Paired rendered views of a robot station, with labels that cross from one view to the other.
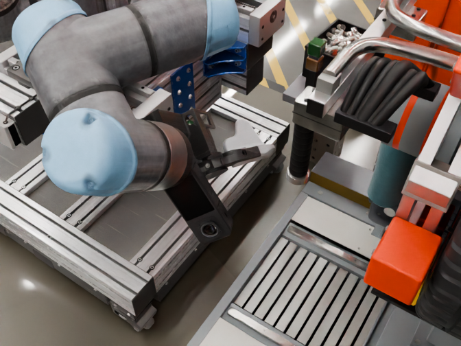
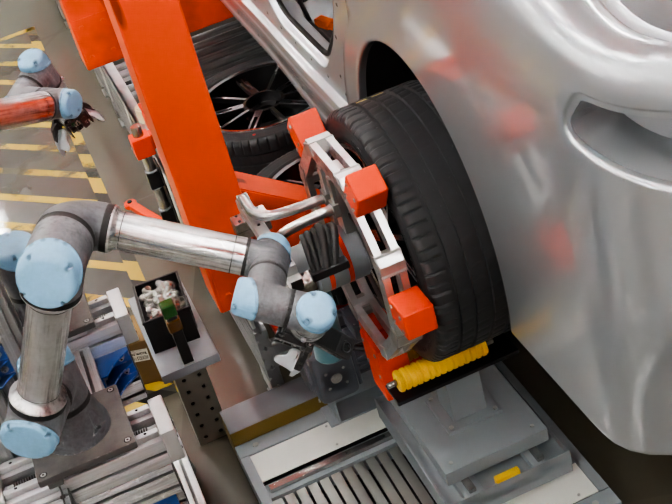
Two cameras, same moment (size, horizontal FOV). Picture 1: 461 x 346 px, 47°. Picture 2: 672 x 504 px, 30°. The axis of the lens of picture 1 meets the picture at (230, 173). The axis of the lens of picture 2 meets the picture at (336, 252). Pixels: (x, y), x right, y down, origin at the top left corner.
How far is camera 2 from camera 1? 204 cm
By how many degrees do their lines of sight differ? 36
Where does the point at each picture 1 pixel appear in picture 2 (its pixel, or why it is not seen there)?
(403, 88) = (332, 234)
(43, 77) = (272, 303)
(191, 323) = not seen: outside the picture
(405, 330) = (436, 432)
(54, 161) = (315, 318)
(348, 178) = (263, 409)
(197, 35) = (286, 254)
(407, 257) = (415, 303)
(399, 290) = (427, 322)
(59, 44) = (265, 288)
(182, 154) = not seen: hidden behind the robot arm
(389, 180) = not seen: hidden behind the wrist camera
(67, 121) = (306, 301)
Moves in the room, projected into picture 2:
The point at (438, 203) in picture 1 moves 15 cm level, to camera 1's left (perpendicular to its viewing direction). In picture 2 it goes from (401, 268) to (364, 308)
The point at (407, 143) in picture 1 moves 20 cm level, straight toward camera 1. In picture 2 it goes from (340, 276) to (383, 314)
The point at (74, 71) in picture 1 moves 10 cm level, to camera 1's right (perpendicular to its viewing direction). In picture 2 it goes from (281, 291) to (312, 260)
